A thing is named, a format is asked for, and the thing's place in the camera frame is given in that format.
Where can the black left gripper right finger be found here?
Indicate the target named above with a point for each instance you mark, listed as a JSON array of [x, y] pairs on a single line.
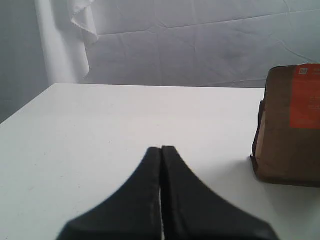
[[192, 211]]

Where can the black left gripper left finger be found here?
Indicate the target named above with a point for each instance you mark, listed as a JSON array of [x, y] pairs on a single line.
[[133, 212]]

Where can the brown cardboard box orange label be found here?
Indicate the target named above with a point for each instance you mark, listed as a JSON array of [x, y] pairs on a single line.
[[286, 146]]

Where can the white backdrop cloth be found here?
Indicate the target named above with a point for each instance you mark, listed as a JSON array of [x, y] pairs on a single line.
[[189, 43]]

